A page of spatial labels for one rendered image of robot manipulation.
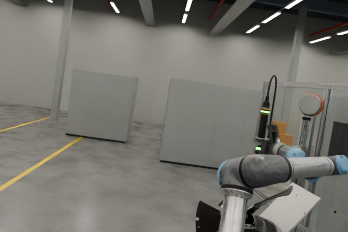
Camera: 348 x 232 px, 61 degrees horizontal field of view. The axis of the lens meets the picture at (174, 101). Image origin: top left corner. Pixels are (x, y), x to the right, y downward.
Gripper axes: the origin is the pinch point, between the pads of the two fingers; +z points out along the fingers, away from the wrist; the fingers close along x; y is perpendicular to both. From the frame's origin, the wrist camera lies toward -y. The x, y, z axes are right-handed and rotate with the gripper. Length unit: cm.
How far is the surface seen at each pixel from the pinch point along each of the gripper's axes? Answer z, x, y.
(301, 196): 9, 40, 34
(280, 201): 19, 33, 42
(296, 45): 844, 594, -240
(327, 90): 38, 70, -33
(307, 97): 38, 55, -26
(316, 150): 38, 70, 11
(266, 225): 3, 16, 50
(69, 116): 748, -171, 108
